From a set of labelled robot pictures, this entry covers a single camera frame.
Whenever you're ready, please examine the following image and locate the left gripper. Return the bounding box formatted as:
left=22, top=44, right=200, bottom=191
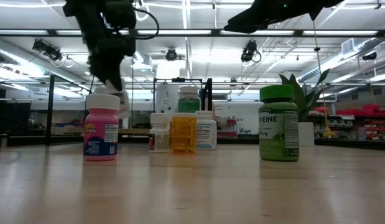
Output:
left=81, top=27, right=137, bottom=91

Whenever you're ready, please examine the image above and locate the green potted plant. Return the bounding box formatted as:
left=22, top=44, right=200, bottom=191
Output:
left=278, top=68, right=332, bottom=123

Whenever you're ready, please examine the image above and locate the white plant pot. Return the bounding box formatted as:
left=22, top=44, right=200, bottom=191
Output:
left=297, top=121, right=315, bottom=147

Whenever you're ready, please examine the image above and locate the rack with red bins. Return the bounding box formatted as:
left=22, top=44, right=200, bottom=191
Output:
left=315, top=104, right=385, bottom=141

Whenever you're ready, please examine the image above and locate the small white medicine bottle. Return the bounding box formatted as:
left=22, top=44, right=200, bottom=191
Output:
left=148, top=112, right=171, bottom=154

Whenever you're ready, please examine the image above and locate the white aspirin bottle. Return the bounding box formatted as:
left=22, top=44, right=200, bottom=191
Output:
left=95, top=79, right=131, bottom=119

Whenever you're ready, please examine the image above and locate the white bottle blue label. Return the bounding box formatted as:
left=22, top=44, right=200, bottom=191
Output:
left=195, top=110, right=218, bottom=151

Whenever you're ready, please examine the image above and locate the black mounted camera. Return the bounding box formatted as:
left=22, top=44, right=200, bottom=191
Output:
left=165, top=48, right=178, bottom=62
left=32, top=39, right=64, bottom=62
left=240, top=39, right=262, bottom=63

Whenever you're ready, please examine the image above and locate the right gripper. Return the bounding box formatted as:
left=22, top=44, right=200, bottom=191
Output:
left=225, top=0, right=305, bottom=34

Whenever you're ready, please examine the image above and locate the overhead light bar frame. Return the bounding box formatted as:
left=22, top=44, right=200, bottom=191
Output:
left=0, top=28, right=385, bottom=37

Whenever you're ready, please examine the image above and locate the black background cabinet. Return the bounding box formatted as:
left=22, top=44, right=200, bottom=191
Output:
left=0, top=101, right=32, bottom=147

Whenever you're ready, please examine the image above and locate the pink bottle white cap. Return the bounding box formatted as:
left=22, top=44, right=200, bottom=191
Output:
left=83, top=93, right=121, bottom=162

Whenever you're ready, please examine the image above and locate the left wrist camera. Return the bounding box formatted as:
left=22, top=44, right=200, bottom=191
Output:
left=103, top=0, right=137, bottom=30

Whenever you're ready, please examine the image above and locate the clear bottle green label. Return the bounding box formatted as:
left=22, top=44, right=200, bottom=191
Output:
left=177, top=86, right=202, bottom=114

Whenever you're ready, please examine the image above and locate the green caffeine bottle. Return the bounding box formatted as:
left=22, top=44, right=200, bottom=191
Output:
left=258, top=84, right=300, bottom=162

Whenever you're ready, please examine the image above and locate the orange vial white cap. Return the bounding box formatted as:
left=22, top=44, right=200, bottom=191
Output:
left=170, top=112, right=198, bottom=156

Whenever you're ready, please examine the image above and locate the black aluminium table frame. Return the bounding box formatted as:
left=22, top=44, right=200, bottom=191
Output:
left=0, top=136, right=385, bottom=152

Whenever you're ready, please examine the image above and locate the wooden shelf board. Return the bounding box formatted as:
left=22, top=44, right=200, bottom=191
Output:
left=119, top=128, right=151, bottom=136

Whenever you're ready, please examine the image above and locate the yellow hanging tool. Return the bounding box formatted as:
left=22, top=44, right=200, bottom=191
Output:
left=322, top=107, right=336, bottom=139

